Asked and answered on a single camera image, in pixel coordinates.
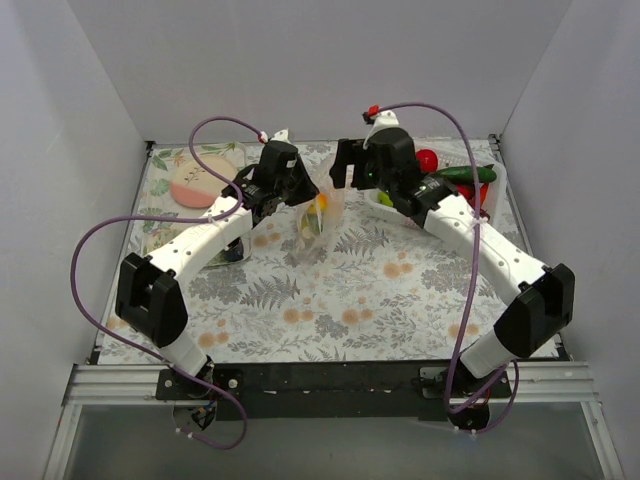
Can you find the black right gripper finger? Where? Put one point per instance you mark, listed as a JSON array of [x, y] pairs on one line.
[[338, 173], [349, 152]]

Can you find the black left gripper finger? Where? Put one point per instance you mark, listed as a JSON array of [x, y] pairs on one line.
[[302, 179], [300, 193]]

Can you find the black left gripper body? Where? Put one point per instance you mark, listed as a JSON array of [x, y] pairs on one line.
[[298, 179]]

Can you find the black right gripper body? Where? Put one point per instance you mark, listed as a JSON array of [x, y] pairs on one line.
[[358, 163]]

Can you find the red apple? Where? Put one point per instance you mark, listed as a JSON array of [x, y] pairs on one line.
[[428, 160]]

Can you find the clear zip top bag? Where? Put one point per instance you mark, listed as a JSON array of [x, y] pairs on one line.
[[314, 233]]

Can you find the green cucumber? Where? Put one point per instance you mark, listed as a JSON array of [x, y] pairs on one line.
[[464, 175]]

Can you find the yellow orange mango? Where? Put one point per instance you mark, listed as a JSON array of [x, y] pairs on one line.
[[318, 206]]

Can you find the green apple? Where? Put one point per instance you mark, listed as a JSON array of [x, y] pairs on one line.
[[384, 199]]

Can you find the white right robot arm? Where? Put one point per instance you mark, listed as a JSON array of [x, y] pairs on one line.
[[539, 299]]

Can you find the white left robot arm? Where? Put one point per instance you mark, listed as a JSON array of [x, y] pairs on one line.
[[150, 289]]

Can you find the white plastic basket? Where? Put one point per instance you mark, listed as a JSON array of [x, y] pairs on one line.
[[451, 152]]

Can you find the red bell pepper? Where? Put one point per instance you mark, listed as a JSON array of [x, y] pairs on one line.
[[467, 191]]

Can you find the pink white round plate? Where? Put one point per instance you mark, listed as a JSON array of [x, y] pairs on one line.
[[194, 187]]

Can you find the dark blue cup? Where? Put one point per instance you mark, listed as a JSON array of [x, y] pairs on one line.
[[234, 252]]

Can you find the orange carrot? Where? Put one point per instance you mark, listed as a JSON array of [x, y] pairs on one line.
[[483, 193]]

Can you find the leaf pattern tray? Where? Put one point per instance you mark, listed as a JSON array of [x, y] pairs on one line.
[[154, 198]]

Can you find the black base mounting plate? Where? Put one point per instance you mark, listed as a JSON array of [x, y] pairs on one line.
[[406, 388]]

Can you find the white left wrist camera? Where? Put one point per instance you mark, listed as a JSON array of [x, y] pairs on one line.
[[279, 137]]

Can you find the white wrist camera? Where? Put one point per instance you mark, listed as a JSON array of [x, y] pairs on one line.
[[279, 137], [378, 120]]

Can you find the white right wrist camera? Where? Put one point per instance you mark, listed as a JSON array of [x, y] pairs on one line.
[[378, 120]]

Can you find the aluminium frame rail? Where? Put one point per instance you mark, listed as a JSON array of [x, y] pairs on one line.
[[560, 381]]

